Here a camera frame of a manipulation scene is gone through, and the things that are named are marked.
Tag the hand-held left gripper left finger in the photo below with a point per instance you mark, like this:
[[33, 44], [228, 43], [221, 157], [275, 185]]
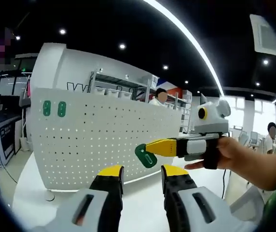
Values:
[[111, 188]]

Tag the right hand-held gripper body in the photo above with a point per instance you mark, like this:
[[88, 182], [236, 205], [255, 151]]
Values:
[[212, 120]]

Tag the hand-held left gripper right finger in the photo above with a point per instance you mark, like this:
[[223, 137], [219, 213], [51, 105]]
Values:
[[176, 186]]

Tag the green hook assembly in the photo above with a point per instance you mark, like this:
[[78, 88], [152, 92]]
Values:
[[146, 157], [46, 108], [61, 109]]

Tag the white perforated mounting plate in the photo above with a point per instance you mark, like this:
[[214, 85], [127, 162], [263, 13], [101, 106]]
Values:
[[92, 135]]

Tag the person's right hand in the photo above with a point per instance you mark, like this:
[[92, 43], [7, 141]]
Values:
[[229, 152]]

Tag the grey mesh office chair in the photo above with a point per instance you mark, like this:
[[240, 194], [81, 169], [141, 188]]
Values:
[[246, 203]]

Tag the grey metal shelf rack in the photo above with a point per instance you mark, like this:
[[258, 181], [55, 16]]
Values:
[[118, 81]]

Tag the row of white storage bins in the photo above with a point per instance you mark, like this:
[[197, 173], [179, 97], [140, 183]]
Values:
[[111, 92]]

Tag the white ceiling air vent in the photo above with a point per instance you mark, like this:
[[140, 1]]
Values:
[[268, 36]]

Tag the group of ceiling spot lights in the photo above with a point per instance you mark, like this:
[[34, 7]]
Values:
[[122, 46]]

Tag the dark workstation cabinet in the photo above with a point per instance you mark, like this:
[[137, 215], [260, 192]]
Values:
[[5, 135]]

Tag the pink hanging cloth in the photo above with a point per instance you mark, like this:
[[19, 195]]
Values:
[[28, 89]]

